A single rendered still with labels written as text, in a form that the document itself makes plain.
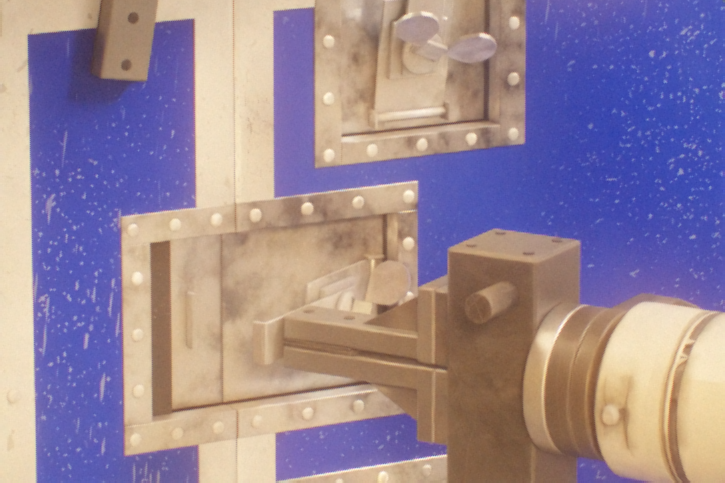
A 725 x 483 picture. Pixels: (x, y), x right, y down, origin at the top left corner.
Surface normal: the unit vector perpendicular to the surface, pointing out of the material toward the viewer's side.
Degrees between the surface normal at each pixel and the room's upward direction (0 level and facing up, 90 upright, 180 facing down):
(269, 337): 90
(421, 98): 100
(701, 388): 66
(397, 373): 90
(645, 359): 52
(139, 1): 90
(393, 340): 90
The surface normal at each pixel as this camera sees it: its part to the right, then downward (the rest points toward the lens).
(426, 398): -0.51, 0.20
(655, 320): -0.15, -0.87
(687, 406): -0.49, -0.04
